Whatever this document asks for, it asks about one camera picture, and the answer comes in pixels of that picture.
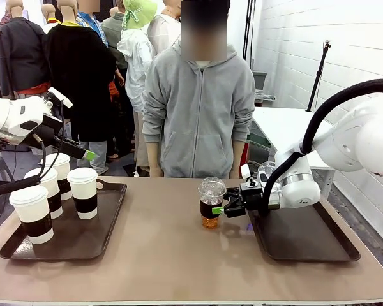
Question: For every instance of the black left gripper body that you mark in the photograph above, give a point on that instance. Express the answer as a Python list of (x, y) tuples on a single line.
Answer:
[(49, 129)]

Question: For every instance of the black green-tipped right gripper finger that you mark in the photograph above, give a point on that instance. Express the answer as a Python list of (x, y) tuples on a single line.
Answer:
[(234, 210), (234, 195)]

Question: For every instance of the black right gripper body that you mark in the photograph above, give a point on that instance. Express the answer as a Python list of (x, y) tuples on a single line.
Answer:
[(252, 197)]

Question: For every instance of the white paper coffee cup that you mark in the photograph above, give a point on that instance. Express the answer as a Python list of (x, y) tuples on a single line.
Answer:
[(64, 165), (51, 194), (83, 192), (32, 213)]

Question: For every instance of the clear plastic iced drink cup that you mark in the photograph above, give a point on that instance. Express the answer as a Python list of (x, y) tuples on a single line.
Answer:
[(210, 197), (268, 167)]

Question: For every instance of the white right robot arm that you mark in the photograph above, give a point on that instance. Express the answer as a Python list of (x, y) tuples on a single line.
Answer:
[(354, 140)]

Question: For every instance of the person's right forearm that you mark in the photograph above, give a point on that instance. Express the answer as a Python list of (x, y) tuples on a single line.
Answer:
[(153, 154)]

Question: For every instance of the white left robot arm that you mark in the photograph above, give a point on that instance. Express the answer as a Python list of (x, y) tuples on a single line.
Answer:
[(16, 118)]

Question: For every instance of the dark brown plastic tray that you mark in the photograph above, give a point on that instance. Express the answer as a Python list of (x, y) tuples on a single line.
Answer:
[(300, 236), (83, 237)]

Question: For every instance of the person's left hand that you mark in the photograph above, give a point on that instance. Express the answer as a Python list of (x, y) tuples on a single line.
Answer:
[(235, 173)]

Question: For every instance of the person's right hand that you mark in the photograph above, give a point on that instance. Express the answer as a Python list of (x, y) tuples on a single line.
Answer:
[(156, 172)]

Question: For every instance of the red box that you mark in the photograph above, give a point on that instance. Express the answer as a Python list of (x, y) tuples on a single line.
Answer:
[(245, 156)]

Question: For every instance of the green crate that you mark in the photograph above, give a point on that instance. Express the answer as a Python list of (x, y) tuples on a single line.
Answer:
[(258, 143)]

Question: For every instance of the mannequin in black coat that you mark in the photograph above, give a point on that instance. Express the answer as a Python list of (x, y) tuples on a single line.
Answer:
[(79, 79)]

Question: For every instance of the white side table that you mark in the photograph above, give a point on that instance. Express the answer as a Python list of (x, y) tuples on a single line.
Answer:
[(281, 124)]

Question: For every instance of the mannequin in dark grey jacket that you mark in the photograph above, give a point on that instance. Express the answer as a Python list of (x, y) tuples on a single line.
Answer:
[(19, 54)]

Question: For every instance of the person in grey hoodie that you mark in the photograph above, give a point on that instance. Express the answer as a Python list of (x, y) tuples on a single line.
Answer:
[(198, 111)]

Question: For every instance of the mannequin with green hat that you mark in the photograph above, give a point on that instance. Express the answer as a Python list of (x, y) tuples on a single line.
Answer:
[(137, 63)]

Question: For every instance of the grey storage bin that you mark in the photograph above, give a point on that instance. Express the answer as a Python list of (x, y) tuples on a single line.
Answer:
[(263, 89)]

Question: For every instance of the mannequin with yellow collar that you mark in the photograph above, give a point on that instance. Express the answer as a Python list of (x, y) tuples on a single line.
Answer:
[(49, 17)]

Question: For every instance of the person in blue shirt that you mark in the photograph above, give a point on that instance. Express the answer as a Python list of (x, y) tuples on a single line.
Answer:
[(91, 22)]

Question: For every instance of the black tripod pole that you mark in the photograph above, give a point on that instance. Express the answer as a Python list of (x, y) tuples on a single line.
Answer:
[(317, 76)]

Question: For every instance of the mannequin in white shirt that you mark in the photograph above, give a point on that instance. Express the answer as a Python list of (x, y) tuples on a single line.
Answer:
[(166, 32)]

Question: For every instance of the black light stand poles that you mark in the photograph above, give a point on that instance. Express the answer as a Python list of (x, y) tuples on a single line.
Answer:
[(249, 28)]

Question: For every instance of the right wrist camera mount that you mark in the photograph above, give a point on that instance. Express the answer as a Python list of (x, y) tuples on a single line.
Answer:
[(246, 172)]

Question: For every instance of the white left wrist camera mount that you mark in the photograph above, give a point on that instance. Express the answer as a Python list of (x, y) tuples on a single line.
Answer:
[(60, 97)]

